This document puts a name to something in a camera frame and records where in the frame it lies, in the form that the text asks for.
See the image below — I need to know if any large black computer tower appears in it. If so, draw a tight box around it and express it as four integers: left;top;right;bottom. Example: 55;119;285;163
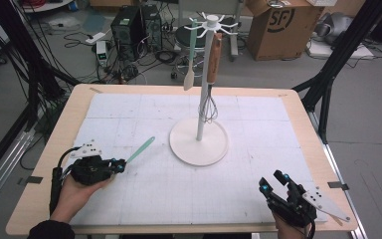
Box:
109;5;147;63

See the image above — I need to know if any grey appliance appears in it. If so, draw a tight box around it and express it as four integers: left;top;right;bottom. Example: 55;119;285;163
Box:
312;12;354;46

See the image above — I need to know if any white power strip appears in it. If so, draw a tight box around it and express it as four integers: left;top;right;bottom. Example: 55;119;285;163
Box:
85;31;107;46

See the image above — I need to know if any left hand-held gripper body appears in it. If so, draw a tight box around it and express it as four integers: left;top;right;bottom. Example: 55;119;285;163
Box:
69;138;117;186

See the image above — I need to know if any white flat board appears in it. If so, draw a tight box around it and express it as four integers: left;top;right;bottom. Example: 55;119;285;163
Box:
306;39;376;60

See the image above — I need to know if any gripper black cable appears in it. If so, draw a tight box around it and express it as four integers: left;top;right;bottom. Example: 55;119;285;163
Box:
49;145;81;215
306;218;316;239

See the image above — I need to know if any white power supply unit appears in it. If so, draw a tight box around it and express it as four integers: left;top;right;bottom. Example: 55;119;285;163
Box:
95;40;108;68

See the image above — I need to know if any green-handled cream spatula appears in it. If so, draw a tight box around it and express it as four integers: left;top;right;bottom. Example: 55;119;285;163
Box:
124;135;156;164

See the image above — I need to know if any white round table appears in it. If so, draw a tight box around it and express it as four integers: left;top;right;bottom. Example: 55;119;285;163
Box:
21;0;74;14

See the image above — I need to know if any wire whisk with wooden handle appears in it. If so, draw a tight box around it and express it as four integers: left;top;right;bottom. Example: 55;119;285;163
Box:
198;32;223;124

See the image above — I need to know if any green-handled cream spoon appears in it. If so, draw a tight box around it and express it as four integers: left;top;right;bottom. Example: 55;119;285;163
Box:
182;18;198;92

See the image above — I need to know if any black round stool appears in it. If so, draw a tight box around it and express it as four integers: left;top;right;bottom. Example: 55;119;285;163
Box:
170;24;215;88

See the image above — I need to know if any black stand frame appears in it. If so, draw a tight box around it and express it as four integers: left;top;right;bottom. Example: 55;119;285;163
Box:
291;0;382;145
0;0;81;187

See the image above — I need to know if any person's right hand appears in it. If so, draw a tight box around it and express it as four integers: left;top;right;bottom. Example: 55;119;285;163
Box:
273;213;312;239

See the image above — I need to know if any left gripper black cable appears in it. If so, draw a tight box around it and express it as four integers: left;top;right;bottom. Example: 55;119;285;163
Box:
49;145;81;215

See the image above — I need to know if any grey metal stand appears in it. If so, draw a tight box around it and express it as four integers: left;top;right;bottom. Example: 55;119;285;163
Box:
178;0;243;63

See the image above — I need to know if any large cardboard box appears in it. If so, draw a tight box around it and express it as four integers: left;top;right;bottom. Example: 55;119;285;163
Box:
246;0;326;62

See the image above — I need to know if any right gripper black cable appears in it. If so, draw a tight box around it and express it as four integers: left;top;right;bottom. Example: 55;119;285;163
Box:
306;218;316;239

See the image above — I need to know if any aluminium rail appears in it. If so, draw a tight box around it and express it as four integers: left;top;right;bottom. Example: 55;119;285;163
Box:
307;111;369;239
0;127;36;217

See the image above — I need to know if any coiled black cable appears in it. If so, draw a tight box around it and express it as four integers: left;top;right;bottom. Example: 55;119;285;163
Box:
154;49;180;65

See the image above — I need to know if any slim black computer tower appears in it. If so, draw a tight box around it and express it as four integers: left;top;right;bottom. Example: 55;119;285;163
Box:
140;3;163;53

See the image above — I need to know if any person's left hand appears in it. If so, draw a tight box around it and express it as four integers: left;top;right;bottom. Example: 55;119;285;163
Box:
50;173;110;223

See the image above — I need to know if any white grid mat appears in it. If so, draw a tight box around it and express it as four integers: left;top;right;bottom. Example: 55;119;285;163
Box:
45;93;328;227

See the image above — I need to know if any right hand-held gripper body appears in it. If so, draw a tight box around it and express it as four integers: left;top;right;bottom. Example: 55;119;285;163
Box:
268;181;351;229

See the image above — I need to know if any white utensil stand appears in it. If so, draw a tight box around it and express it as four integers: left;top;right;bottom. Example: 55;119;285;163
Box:
168;12;240;167

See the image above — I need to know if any black tape piece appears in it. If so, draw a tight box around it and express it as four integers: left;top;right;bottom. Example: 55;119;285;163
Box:
17;175;44;186
327;181;350;191

